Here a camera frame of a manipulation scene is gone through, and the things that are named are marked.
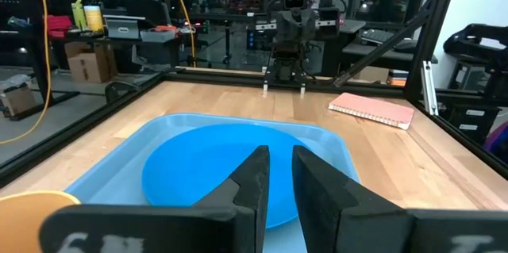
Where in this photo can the black desk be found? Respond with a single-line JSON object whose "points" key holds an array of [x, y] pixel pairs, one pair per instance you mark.
{"points": [[381, 56]]}

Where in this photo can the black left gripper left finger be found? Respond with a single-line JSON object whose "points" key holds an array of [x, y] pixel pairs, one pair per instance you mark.
{"points": [[158, 229]]}

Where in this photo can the black aluminium table frame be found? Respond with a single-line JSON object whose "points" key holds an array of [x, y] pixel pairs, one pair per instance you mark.
{"points": [[426, 27]]}

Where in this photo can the black cabinet white labels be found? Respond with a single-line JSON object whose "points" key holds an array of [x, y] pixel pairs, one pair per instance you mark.
{"points": [[472, 120]]}

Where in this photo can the grey storage box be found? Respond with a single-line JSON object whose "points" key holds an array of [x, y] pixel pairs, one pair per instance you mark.
{"points": [[123, 27]]}

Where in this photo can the small cardboard box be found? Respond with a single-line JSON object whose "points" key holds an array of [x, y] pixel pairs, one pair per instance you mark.
{"points": [[18, 100]]}

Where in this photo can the black keyboard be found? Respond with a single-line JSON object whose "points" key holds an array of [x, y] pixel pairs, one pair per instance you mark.
{"points": [[376, 36]]}

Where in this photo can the silver metal bracket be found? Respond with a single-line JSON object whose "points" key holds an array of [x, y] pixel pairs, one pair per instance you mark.
{"points": [[429, 88]]}

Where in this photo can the blue plastic plate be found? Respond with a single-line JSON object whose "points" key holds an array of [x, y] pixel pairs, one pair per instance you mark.
{"points": [[190, 165]]}

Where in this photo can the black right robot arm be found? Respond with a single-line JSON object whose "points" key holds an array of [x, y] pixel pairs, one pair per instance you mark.
{"points": [[285, 68]]}

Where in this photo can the pink spiral notebook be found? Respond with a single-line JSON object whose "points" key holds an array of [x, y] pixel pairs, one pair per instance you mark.
{"points": [[373, 109]]}

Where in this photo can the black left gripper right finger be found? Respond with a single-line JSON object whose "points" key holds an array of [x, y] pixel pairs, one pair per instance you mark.
{"points": [[377, 233]]}

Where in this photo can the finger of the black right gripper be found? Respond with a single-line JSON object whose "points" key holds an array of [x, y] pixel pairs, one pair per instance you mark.
{"points": [[328, 23], [266, 26]]}

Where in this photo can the red cloth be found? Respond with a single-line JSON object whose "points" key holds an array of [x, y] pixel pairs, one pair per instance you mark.
{"points": [[58, 25]]}

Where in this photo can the yellow wipes canister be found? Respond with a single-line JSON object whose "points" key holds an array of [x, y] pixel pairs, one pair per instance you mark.
{"points": [[93, 18]]}

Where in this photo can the yellow plastic cup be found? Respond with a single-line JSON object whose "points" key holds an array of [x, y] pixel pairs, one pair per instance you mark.
{"points": [[20, 221]]}

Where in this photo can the green bottle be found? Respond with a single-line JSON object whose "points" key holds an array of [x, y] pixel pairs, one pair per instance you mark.
{"points": [[78, 15]]}

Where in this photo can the blue plastic tray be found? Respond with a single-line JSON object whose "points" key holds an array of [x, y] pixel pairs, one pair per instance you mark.
{"points": [[119, 173]]}

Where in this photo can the large cardboard box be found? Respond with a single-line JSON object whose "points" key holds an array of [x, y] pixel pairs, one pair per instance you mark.
{"points": [[91, 64]]}

